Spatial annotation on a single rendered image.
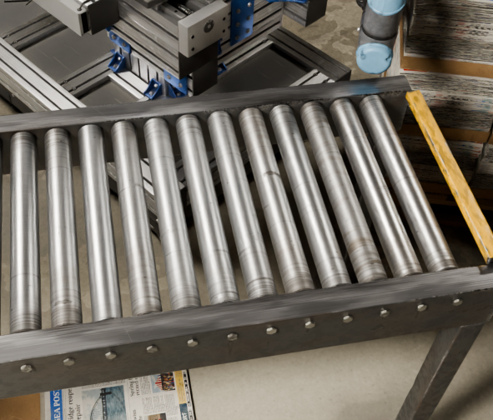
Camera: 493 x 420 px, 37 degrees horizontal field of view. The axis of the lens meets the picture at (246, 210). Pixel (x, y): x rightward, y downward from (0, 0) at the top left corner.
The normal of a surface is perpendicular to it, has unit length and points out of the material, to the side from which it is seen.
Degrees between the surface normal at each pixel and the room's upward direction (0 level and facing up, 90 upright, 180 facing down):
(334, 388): 0
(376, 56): 91
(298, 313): 0
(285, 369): 0
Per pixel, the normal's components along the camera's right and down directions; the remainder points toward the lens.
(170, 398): 0.04, -0.62
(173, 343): 0.19, 0.76
